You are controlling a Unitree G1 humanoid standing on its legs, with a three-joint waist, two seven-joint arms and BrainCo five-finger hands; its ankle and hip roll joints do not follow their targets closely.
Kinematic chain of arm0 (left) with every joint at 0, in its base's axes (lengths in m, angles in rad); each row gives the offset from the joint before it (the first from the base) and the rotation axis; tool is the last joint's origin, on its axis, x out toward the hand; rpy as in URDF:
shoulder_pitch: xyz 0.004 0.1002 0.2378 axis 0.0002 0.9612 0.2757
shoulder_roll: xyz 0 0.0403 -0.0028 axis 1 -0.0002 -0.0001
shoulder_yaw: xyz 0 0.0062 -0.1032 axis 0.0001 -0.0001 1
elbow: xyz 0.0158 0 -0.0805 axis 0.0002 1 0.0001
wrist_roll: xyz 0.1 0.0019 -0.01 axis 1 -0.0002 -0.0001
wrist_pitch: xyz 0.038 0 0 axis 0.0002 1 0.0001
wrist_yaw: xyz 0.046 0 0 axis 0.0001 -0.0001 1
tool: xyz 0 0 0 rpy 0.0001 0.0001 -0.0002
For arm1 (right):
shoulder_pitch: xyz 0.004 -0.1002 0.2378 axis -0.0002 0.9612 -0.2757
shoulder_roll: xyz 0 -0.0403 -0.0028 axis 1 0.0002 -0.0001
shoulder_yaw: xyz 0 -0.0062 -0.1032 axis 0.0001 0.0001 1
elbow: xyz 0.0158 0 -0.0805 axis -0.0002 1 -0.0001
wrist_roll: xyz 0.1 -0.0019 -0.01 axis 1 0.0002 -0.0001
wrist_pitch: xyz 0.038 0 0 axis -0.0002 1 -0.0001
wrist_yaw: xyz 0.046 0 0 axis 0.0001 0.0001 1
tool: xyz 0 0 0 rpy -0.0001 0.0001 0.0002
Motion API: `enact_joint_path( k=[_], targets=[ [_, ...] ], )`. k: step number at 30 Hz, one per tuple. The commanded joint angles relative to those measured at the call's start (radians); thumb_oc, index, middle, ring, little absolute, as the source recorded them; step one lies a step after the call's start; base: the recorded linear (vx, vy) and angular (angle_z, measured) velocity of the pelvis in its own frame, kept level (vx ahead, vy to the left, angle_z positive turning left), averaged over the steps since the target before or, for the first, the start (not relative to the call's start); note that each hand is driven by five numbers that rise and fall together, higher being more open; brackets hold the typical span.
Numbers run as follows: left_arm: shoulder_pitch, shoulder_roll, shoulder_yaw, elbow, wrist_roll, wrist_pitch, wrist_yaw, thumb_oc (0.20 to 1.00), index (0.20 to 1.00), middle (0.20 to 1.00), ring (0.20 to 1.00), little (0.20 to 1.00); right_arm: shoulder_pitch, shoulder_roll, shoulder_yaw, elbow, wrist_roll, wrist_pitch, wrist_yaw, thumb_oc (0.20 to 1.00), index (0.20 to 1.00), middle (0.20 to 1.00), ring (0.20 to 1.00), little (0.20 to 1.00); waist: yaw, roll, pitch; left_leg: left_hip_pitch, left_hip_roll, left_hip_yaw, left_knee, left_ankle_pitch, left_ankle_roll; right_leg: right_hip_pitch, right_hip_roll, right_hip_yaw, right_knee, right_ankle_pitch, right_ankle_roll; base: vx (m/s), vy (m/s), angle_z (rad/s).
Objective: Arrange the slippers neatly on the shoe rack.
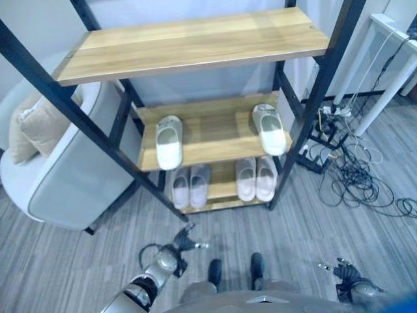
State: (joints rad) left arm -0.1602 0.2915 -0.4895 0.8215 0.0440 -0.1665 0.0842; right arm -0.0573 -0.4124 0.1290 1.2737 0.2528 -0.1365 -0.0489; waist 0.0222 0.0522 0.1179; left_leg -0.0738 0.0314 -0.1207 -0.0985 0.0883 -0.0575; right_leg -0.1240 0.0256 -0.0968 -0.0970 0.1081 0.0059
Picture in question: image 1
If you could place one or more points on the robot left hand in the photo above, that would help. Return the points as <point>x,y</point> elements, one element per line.
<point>185,243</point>

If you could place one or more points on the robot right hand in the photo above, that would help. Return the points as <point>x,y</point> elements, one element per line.
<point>347,272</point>

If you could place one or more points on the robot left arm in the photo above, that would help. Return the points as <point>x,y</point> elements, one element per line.
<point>153,277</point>

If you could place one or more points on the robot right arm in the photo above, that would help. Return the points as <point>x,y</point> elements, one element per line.
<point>361,291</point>

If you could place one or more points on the small wooden rack shelf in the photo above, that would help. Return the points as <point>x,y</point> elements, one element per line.
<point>221,189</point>

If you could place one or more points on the medium wooden rack shelf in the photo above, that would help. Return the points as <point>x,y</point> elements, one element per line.
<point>218,130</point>

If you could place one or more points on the large wooden rack shelf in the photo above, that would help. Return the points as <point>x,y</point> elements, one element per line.
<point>195,42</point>

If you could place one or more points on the pale pink slipper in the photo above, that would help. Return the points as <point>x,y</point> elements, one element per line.
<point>180,192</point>
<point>266,182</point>
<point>246,184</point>
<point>199,189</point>

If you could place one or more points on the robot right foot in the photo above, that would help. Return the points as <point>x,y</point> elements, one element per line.
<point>257,269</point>

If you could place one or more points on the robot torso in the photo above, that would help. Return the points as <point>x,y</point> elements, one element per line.
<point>254,301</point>

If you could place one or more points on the pale green slipper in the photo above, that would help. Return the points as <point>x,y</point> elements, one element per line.
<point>168,146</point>
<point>273,133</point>

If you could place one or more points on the light grey armchair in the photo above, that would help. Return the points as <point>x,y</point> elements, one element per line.
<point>75,176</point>

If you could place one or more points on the white power strip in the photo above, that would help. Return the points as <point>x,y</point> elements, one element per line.
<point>342,111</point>

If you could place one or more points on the white table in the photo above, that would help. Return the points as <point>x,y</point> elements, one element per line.
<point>379,98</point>

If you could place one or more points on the beige cushion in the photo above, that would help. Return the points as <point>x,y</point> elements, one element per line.
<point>36,130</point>

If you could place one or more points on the black metal rack frame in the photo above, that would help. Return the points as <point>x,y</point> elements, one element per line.
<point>49,85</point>

